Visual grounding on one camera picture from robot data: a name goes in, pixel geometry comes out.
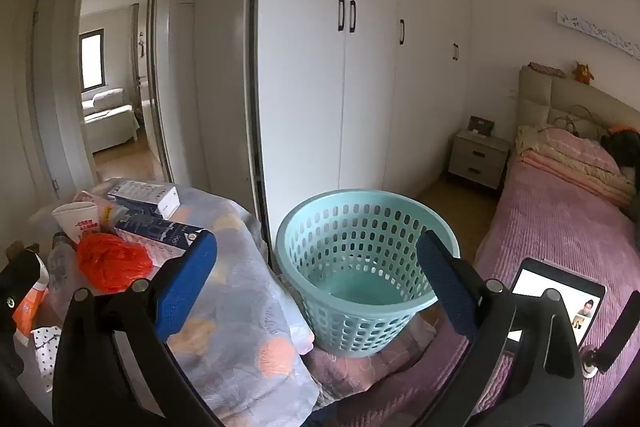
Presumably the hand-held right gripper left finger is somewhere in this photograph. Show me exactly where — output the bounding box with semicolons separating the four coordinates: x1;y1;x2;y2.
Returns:
52;229;221;427

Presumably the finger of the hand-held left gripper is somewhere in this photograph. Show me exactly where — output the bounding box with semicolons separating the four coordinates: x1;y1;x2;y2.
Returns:
0;249;48;378

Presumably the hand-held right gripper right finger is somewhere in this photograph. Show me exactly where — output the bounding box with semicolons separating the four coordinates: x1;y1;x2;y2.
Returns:
415;229;586;427

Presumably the orange white packet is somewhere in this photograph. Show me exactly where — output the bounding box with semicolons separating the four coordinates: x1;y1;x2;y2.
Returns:
12;267;51;343

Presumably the clear plastic bottle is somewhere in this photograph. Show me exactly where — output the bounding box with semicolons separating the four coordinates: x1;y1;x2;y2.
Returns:
47;232;83;303

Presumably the dotted white blue box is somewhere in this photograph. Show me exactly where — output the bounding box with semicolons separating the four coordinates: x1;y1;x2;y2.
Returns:
114;213;211;269

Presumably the polka dot white packet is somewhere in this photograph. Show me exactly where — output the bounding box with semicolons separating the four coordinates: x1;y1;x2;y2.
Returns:
31;326;63;393

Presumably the red plastic bag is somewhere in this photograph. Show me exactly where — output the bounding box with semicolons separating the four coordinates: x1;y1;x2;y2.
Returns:
76;231;153;294

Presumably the white red paper cup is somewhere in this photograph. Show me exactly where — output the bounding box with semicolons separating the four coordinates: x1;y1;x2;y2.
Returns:
51;202;101;244

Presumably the white blue carton box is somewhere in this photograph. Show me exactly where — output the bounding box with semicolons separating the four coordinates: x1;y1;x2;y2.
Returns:
107;180;180;219

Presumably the teal plastic laundry basket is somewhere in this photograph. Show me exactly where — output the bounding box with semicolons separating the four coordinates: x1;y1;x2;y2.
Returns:
276;189;461;359

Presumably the patterned table cover cloth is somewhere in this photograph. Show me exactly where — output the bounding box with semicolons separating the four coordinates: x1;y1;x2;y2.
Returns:
27;179;321;427

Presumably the black tablet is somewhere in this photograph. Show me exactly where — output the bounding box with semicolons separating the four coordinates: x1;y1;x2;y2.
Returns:
507;257;607;348

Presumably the bed with pink cover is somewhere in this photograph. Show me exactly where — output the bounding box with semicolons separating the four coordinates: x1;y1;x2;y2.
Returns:
310;152;640;427

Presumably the mauve folded quilt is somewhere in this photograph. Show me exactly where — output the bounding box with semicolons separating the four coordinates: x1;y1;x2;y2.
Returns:
302;317;441;413

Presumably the grey nightstand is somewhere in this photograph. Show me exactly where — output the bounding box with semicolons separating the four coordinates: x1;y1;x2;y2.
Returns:
446;129;511;192

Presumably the white sofa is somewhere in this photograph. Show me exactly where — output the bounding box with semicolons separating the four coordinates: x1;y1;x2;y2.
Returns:
81;87;140;155

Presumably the folded pink blanket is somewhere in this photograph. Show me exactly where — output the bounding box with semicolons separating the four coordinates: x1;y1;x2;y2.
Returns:
515;124;638;210

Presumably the white wardrobe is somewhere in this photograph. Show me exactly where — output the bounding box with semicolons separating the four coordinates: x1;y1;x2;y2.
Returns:
250;0;473;238

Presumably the beige padded headboard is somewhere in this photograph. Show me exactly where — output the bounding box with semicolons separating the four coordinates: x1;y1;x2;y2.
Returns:
517;64;640;142

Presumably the dark clothing pile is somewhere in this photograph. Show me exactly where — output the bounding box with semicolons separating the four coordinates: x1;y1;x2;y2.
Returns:
600;126;640;180

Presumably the dark framed window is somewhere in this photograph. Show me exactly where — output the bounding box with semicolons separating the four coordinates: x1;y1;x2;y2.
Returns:
80;32;105;90

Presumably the brown patterned cloth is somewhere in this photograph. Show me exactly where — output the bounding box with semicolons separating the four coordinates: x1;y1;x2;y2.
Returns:
529;63;566;78

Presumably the dark frame on nightstand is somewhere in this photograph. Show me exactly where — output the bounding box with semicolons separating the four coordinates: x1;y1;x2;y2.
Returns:
467;116;496;135

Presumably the charger cable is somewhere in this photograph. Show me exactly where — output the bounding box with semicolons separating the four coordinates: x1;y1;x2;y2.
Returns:
550;104;608;140

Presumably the white wall decor strip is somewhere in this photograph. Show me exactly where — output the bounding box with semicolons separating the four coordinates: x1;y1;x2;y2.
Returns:
556;9;640;58

